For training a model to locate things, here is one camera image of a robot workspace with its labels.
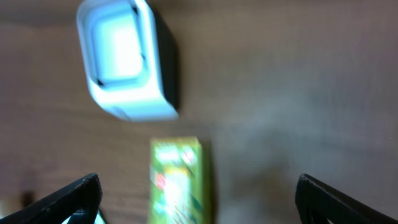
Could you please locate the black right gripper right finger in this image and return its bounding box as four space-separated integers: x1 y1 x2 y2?
295 174 397 224

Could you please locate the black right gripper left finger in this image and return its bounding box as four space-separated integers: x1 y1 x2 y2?
1 173 103 224

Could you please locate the white barcode scanner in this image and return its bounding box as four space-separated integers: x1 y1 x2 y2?
76 0 179 121

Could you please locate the teal wet wipes pack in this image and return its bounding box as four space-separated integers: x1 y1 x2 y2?
62 212 107 224

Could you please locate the green tea carton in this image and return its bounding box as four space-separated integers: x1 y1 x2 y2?
147 137 212 224

